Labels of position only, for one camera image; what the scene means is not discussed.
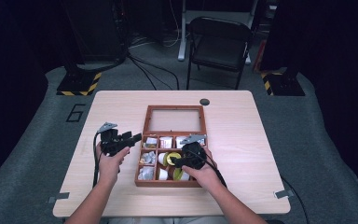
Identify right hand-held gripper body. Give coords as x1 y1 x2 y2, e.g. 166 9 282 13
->
179 133 208 171

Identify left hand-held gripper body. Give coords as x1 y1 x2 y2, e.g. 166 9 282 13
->
97 121 132 157

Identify yellow tape roll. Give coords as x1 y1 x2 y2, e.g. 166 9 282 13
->
162 151 183 168

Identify wooden box with glass lid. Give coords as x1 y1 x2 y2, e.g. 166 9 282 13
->
133 105 210 189

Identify person's right hand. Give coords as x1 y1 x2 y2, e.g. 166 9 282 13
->
181 146 224 191

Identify person's left hand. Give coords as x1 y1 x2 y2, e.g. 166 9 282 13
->
94 142 131 187

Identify green tape roll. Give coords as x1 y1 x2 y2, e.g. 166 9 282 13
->
172 167 185 182

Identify white roll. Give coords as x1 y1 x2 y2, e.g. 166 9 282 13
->
157 151 169 166
158 167 170 182

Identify small white and yellow packets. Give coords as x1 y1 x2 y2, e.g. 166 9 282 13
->
143 136 159 150

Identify small white packet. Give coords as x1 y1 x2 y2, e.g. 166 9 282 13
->
174 135 189 149

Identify white packet with red print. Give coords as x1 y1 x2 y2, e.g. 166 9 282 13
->
158 136 173 149

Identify silver foil packets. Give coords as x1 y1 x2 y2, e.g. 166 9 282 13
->
137 166 156 182
139 150 158 165

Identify black stand base hazard stripes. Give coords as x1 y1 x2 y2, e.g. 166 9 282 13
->
260 66 306 97
56 63 103 97

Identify grey tape piece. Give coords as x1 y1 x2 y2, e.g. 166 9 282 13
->
47 191 71 204
274 189 296 200

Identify dark cabinet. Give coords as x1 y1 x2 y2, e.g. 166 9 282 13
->
60 0 128 64

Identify black folding chair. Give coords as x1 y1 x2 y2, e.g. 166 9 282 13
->
186 16 254 91

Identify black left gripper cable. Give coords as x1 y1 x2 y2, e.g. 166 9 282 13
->
90 131 104 189

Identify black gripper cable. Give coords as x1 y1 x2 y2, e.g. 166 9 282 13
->
197 150 228 189
90 131 104 189

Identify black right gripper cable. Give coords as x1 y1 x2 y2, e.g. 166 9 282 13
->
197 150 228 189

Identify black floor cables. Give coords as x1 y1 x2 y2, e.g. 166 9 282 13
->
126 50 181 91

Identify black floor cable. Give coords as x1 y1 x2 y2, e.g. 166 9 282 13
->
280 175 310 224

